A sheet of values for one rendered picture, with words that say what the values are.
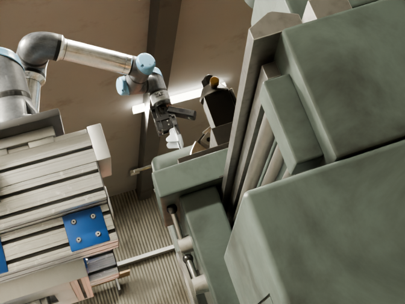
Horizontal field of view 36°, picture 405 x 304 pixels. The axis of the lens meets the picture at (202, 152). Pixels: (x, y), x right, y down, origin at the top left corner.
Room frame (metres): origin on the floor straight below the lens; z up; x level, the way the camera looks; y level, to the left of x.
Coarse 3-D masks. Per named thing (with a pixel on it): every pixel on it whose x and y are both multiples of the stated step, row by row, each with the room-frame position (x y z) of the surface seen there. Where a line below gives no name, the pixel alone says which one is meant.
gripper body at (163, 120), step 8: (160, 104) 2.25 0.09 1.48; (168, 104) 2.28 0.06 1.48; (152, 112) 2.28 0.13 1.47; (160, 112) 2.27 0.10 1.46; (168, 112) 2.27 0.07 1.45; (160, 120) 2.24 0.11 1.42; (168, 120) 2.25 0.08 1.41; (176, 120) 2.25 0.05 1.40; (160, 128) 2.24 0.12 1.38; (168, 128) 2.27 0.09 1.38
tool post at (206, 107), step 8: (232, 88) 1.44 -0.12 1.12; (208, 96) 1.43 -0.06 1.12; (216, 96) 1.43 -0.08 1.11; (224, 96) 1.44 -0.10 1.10; (232, 96) 1.44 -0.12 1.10; (208, 104) 1.43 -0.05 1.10; (216, 104) 1.43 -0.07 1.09; (224, 104) 1.43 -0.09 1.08; (232, 104) 1.44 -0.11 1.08; (208, 112) 1.45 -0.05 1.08; (216, 112) 1.43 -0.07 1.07; (224, 112) 1.43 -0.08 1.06; (232, 112) 1.44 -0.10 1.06; (208, 120) 1.50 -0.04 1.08; (216, 120) 1.43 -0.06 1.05; (224, 120) 1.43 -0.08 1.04; (232, 120) 1.43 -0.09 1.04
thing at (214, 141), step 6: (222, 126) 1.39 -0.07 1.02; (228, 126) 1.39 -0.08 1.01; (216, 132) 1.39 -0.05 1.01; (222, 132) 1.39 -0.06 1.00; (228, 132) 1.39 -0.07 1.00; (210, 138) 1.44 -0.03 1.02; (216, 138) 1.39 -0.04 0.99; (222, 138) 1.39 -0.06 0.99; (228, 138) 1.39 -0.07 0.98; (210, 144) 1.48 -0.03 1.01; (216, 144) 1.39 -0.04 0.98
